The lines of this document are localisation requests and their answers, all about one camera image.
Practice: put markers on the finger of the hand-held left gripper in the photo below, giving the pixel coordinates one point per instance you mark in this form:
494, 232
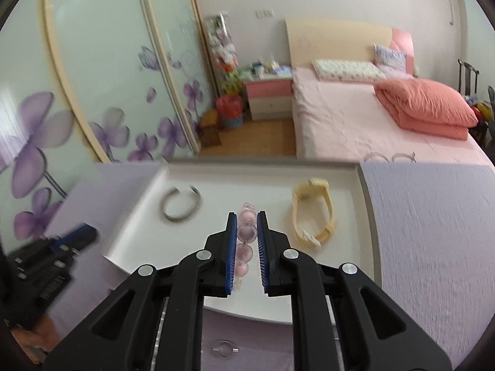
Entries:
83, 234
75, 250

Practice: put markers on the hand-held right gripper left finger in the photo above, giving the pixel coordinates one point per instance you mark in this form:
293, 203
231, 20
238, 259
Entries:
231, 255

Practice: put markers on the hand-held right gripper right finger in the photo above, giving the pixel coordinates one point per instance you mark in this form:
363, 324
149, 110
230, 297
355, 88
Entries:
262, 255

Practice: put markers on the white rectangular tray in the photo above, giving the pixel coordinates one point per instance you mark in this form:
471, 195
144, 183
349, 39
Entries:
216, 185

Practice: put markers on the person's left hand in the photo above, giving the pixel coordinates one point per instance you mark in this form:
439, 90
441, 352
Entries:
38, 336

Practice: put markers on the yellow wrist watch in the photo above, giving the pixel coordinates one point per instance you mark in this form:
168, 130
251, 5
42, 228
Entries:
313, 182

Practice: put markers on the small wooden stool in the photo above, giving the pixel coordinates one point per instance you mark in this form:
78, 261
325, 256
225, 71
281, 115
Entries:
209, 131

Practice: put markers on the red trash bin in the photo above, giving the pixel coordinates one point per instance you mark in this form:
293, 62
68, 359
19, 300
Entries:
229, 112

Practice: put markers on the bed with pink sheet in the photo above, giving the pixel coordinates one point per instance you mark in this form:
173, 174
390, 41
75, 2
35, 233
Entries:
328, 116

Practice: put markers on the pink and white nightstand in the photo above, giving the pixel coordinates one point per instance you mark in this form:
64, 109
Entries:
268, 96

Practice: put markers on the floral sliding door wardrobe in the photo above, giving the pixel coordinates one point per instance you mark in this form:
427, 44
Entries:
96, 65

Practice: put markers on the white mug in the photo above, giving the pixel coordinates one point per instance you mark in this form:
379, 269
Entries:
258, 70

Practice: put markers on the glass case of plush toys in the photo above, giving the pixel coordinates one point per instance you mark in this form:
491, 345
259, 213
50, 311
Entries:
223, 54

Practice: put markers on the white floral pillow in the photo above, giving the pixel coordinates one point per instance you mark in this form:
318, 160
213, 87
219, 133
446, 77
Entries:
348, 70

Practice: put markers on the folded salmon pink quilt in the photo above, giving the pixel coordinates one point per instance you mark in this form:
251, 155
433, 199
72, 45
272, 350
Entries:
425, 100

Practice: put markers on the beige and pink headboard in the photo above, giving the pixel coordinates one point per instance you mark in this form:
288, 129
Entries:
332, 38

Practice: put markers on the purple patterned pillow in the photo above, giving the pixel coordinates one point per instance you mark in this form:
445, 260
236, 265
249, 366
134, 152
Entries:
390, 60

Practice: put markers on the black wooden chair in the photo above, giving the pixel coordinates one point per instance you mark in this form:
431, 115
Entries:
468, 77

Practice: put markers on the white wall socket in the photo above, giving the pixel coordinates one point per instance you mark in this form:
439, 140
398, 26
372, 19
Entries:
264, 13

